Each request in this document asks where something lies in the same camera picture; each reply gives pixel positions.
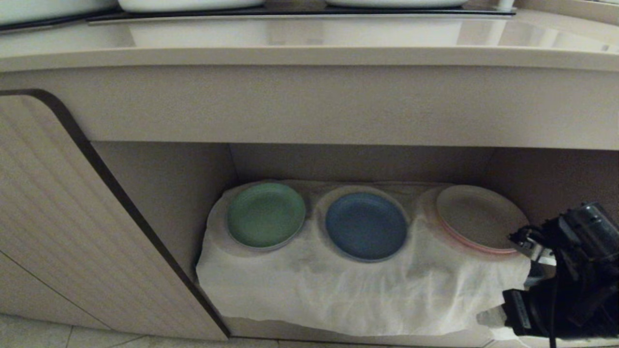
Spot pink plate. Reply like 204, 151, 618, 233
436, 185, 531, 255

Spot black glass cooktop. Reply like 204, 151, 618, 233
0, 5, 515, 32

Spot beige counter cabinet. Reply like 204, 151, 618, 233
0, 10, 619, 346

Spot white cloth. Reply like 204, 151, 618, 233
195, 180, 531, 337

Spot wood grain cabinet door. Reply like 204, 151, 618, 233
0, 89, 231, 342

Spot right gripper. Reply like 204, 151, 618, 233
476, 284, 576, 339

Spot white dish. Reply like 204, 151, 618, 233
325, 0, 469, 8
118, 0, 265, 13

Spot blue plate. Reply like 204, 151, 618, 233
324, 192, 408, 261

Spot green plate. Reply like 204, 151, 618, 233
226, 182, 307, 249

